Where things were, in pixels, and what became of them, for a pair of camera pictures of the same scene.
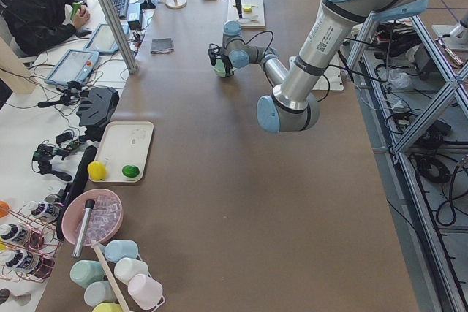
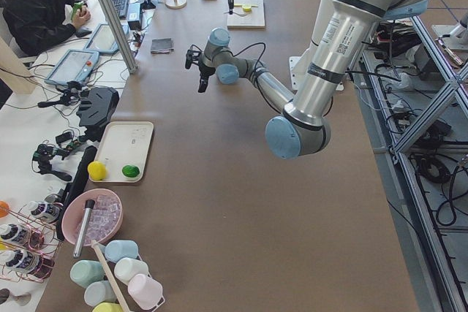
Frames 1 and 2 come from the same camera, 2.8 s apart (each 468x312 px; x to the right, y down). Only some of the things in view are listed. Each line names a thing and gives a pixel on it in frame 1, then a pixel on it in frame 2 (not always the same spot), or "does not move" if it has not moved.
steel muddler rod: x=89 y=204 does not move
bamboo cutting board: x=252 y=12 does not move
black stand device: x=97 y=107 does not move
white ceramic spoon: x=243 y=20 -> x=239 y=14
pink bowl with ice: x=106 y=218 does not move
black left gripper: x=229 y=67 -> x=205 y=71
